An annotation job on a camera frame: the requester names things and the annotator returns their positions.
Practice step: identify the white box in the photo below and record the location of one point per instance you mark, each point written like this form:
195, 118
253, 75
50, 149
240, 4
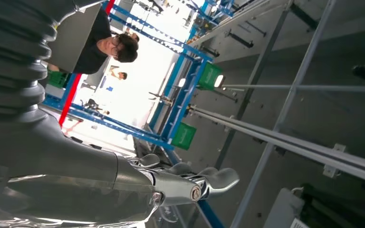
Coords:
283, 209

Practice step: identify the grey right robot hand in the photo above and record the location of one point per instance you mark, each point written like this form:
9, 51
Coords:
59, 176

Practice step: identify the ceiling spot lamp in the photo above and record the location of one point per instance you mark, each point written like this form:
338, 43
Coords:
218, 81

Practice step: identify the blue metal frame structure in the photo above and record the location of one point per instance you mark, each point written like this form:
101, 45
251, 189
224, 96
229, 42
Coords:
182, 104

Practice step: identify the grey flat panel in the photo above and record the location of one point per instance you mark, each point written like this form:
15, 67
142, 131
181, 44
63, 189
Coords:
72, 41

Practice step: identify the steel table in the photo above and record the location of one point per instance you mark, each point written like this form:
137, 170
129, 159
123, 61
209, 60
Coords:
295, 146

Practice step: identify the black ceiling track light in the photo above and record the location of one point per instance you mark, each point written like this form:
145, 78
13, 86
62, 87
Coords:
255, 28
240, 39
210, 51

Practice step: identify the person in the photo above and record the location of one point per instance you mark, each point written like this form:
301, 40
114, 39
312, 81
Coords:
122, 75
97, 31

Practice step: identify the red post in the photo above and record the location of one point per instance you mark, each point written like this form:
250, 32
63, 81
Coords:
70, 97

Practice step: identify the green plastic box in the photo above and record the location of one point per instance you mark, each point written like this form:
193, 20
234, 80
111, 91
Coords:
209, 77
184, 136
56, 79

